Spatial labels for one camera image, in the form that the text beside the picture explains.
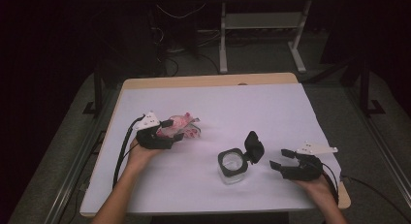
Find white hanging cable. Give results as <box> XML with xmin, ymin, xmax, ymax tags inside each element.
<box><xmin>156</xmin><ymin>2</ymin><xmax>207</xmax><ymax>20</ymax></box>

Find person's left hand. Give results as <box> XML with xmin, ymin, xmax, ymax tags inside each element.
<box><xmin>127</xmin><ymin>138</ymin><xmax>165</xmax><ymax>171</ymax></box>

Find person's right hand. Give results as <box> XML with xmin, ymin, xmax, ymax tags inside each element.
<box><xmin>293</xmin><ymin>173</ymin><xmax>337</xmax><ymax>207</ymax></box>

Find aluminium floor rail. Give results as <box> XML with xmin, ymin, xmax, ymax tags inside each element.
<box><xmin>45</xmin><ymin>87</ymin><xmax>118</xmax><ymax>224</ymax></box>
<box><xmin>344</xmin><ymin>87</ymin><xmax>411</xmax><ymax>199</ymax></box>

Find white metal desk frame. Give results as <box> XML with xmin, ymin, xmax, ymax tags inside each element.
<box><xmin>206</xmin><ymin>0</ymin><xmax>343</xmax><ymax>74</ymax></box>

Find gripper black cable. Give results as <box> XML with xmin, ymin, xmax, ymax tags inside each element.
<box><xmin>111</xmin><ymin>114</ymin><xmax>146</xmax><ymax>189</ymax></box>
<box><xmin>321</xmin><ymin>162</ymin><xmax>411</xmax><ymax>222</ymax></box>

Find red printed plastic bag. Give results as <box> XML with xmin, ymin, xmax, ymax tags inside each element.
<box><xmin>158</xmin><ymin>112</ymin><xmax>202</xmax><ymax>140</ymax></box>

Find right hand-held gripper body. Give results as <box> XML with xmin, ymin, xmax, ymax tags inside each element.
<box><xmin>280</xmin><ymin>141</ymin><xmax>339</xmax><ymax>182</ymax></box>

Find black floor cables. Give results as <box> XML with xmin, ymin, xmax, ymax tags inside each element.
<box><xmin>157</xmin><ymin>48</ymin><xmax>221</xmax><ymax>77</ymax></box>

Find white table sheet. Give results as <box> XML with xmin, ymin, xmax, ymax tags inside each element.
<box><xmin>80</xmin><ymin>82</ymin><xmax>342</xmax><ymax>216</ymax></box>

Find clear jar with black lid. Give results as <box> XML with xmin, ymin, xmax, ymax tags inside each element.
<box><xmin>217</xmin><ymin>130</ymin><xmax>266</xmax><ymax>185</ymax></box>

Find black metal stand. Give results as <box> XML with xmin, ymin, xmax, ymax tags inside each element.
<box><xmin>358</xmin><ymin>57</ymin><xmax>386</xmax><ymax>116</ymax></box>
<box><xmin>81</xmin><ymin>70</ymin><xmax>105</xmax><ymax>116</ymax></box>

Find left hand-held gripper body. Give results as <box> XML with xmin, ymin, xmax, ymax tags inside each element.
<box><xmin>133</xmin><ymin>111</ymin><xmax>175</xmax><ymax>151</ymax></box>

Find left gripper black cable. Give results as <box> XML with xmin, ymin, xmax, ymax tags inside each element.
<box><xmin>111</xmin><ymin>114</ymin><xmax>146</xmax><ymax>189</ymax></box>

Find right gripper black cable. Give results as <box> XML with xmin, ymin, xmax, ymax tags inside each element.
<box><xmin>321</xmin><ymin>162</ymin><xmax>411</xmax><ymax>222</ymax></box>

